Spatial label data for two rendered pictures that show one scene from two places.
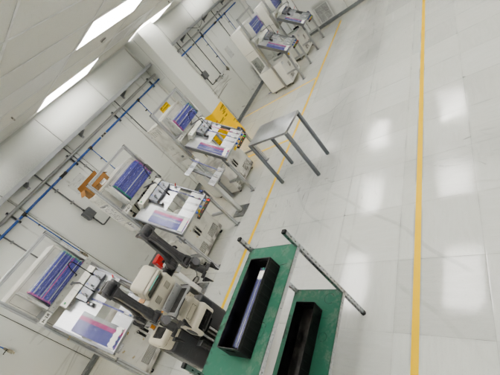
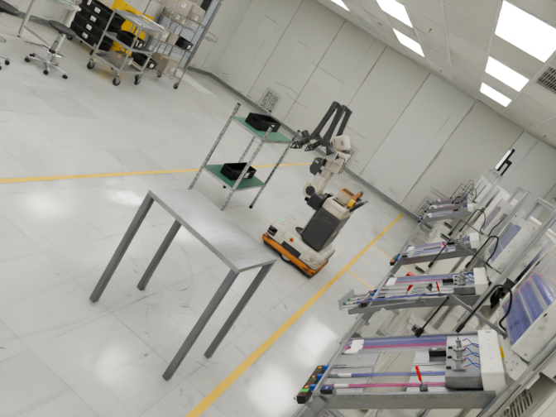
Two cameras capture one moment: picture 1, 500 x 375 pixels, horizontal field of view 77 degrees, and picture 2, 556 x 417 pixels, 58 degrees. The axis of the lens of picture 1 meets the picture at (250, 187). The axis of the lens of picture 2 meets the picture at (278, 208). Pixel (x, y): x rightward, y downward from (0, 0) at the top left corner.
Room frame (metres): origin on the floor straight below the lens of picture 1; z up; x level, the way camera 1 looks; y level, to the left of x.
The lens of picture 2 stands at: (6.29, -2.08, 1.86)
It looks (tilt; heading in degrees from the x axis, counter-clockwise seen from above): 16 degrees down; 145
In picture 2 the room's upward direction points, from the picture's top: 33 degrees clockwise
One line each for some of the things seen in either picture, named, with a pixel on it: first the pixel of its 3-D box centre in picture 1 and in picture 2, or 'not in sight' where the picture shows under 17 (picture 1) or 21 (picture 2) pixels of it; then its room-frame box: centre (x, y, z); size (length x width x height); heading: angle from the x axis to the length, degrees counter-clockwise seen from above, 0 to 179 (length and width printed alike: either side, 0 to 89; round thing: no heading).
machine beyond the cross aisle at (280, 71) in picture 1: (265, 50); not in sight; (7.69, -2.54, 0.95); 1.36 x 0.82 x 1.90; 42
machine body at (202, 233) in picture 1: (188, 236); (419, 383); (4.36, 1.20, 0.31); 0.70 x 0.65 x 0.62; 132
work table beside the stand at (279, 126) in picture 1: (289, 149); (182, 278); (3.96, -0.76, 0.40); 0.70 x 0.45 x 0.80; 35
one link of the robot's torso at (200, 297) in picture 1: (202, 314); (312, 196); (2.21, 1.04, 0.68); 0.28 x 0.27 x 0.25; 132
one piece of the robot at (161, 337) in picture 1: (189, 324); (328, 217); (2.36, 1.26, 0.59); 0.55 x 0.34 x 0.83; 132
